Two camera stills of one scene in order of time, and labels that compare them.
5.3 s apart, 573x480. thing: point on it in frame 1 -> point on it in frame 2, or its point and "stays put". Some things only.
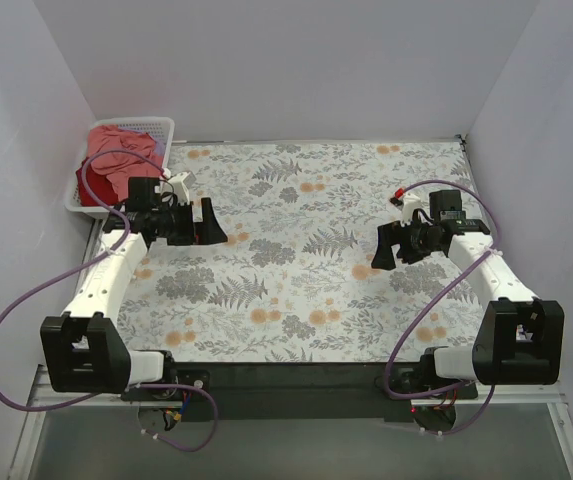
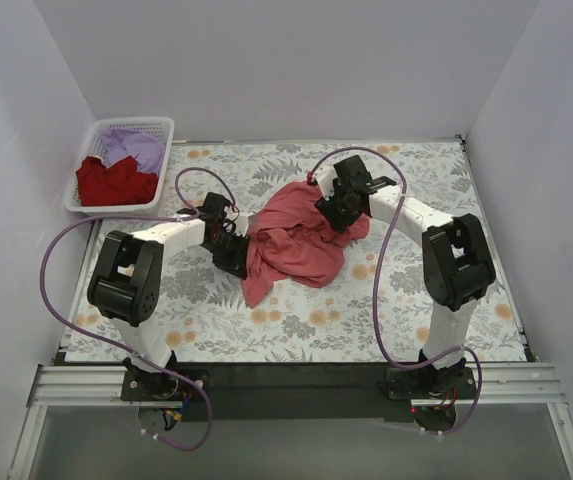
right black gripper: (399, 243) -> (334, 214)
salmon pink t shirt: (119, 167) -> (290, 237)
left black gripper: (196, 226) -> (233, 254)
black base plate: (298, 392) stays put
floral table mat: (294, 282) stays put
